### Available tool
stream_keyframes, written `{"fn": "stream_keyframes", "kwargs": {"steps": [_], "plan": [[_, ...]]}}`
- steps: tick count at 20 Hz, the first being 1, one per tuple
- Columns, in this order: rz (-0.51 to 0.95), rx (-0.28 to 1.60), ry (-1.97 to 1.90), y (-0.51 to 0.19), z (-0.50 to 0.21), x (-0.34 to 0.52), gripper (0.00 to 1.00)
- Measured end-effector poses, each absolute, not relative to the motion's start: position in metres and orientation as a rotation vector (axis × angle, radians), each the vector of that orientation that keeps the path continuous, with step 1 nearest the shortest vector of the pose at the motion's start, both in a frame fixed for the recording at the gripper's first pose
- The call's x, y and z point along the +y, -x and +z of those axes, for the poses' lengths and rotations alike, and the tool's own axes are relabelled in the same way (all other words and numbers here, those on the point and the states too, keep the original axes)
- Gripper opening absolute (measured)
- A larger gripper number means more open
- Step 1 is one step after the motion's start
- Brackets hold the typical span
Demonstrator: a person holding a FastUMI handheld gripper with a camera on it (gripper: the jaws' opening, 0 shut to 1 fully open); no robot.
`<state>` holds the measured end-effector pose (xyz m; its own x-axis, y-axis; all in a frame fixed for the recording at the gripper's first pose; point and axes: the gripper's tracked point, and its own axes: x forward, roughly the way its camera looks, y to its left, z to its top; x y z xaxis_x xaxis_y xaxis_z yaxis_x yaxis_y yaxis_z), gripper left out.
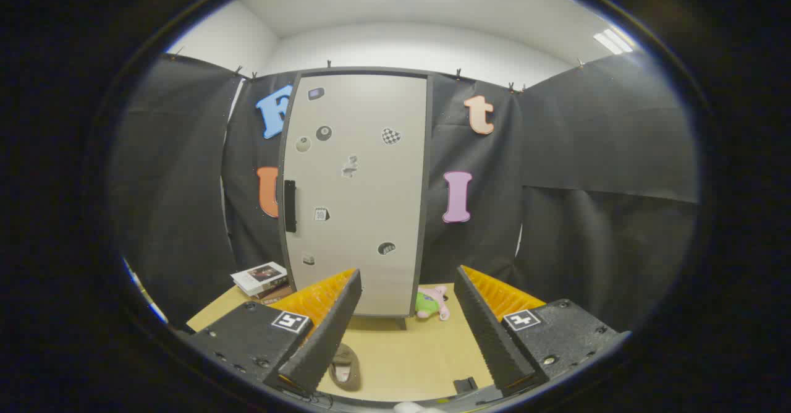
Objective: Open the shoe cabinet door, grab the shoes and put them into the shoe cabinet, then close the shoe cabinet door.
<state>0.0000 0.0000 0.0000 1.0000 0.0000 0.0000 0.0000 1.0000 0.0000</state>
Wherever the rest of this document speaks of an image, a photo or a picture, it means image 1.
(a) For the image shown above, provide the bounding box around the brown book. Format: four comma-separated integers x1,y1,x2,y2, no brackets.
250,284,295,306

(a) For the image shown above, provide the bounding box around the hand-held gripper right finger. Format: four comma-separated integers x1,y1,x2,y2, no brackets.
454,265,625,396

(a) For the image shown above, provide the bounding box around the small ceiling light panel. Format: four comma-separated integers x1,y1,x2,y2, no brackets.
593,28,635,55

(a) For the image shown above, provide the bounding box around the white book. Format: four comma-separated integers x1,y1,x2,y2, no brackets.
231,262,289,296

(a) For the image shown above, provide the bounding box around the black backdrop cloth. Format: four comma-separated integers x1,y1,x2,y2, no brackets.
111,53,700,333

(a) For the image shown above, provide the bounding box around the grey shoe cabinet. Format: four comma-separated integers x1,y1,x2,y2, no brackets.
277,67,433,331

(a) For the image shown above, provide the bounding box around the brown fluffy shoe with bow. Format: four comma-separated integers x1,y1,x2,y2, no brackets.
328,343,363,393

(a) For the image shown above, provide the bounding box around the pink and green plush toy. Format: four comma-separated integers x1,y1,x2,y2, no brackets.
415,286,450,321

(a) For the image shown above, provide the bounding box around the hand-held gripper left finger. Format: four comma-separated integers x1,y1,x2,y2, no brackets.
185,269,363,398

